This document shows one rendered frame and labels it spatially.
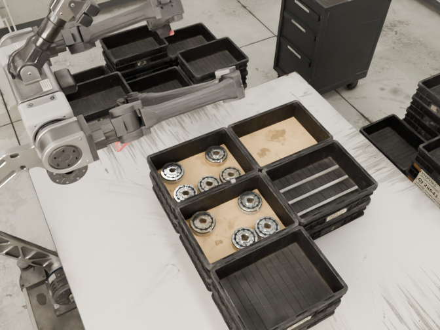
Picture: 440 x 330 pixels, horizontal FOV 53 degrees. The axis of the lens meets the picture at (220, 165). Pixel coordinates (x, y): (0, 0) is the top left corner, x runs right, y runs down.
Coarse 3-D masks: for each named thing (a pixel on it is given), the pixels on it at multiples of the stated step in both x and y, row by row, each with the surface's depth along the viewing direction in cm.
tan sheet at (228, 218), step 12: (228, 204) 187; (264, 204) 187; (216, 216) 183; (228, 216) 183; (240, 216) 183; (252, 216) 183; (276, 216) 183; (216, 228) 179; (228, 228) 180; (252, 228) 180; (204, 240) 176; (216, 240) 176; (228, 240) 176; (204, 252) 172; (216, 252) 172; (228, 252) 172
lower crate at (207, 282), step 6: (180, 234) 185; (180, 240) 189; (186, 240) 177; (186, 246) 187; (192, 252) 173; (192, 258) 183; (198, 264) 170; (198, 270) 180; (204, 276) 169; (204, 282) 177; (210, 282) 167; (210, 288) 174
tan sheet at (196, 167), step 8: (184, 160) 202; (192, 160) 202; (200, 160) 202; (232, 160) 203; (184, 168) 199; (192, 168) 199; (200, 168) 199; (208, 168) 200; (216, 168) 200; (240, 168) 200; (160, 176) 196; (192, 176) 197; (200, 176) 197; (216, 176) 197; (168, 184) 194; (176, 184) 194; (184, 184) 194; (192, 184) 194
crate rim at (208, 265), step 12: (240, 180) 183; (264, 180) 183; (216, 192) 179; (276, 192) 179; (180, 204) 175; (180, 216) 171; (288, 228) 168; (192, 240) 164; (264, 240) 165; (240, 252) 163; (204, 264) 160; (216, 264) 158
